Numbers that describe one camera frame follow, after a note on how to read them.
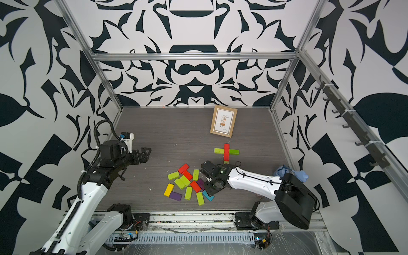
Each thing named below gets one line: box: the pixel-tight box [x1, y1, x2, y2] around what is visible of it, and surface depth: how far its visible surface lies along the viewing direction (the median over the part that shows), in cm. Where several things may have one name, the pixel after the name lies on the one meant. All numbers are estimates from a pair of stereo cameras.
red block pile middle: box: [182, 169, 193, 181], surface depth 89 cm
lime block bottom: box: [196, 191, 205, 207], surface depth 82 cm
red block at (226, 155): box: [223, 150, 230, 162], surface depth 98 cm
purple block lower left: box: [168, 191, 183, 202], surface depth 84 cm
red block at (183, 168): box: [177, 163, 190, 175], surface depth 93 cm
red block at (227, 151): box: [224, 143, 231, 159], surface depth 98 cm
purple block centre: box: [196, 178, 206, 191], surface depth 87 cm
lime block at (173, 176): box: [167, 171, 180, 181], surface depth 89 cm
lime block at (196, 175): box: [192, 168, 200, 182], surface depth 89 cm
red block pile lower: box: [190, 180, 202, 193], surface depth 86 cm
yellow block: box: [163, 182, 175, 198], surface depth 85 cm
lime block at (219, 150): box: [214, 147, 225, 154], surface depth 98 cm
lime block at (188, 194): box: [184, 186, 193, 201], surface depth 83 cm
